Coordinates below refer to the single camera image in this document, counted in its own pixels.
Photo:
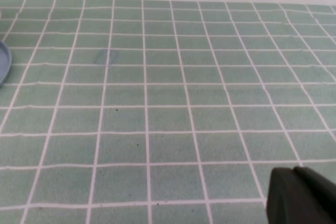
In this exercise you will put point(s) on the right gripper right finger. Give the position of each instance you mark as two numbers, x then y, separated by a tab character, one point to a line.
324	200

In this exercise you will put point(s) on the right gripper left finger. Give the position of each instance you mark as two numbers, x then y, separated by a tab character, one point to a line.
283	197

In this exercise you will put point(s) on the blue cup stand, flower caps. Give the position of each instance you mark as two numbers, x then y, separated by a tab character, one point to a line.
4	64

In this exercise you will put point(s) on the green white grid tablecloth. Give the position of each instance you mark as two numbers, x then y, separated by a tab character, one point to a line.
157	103

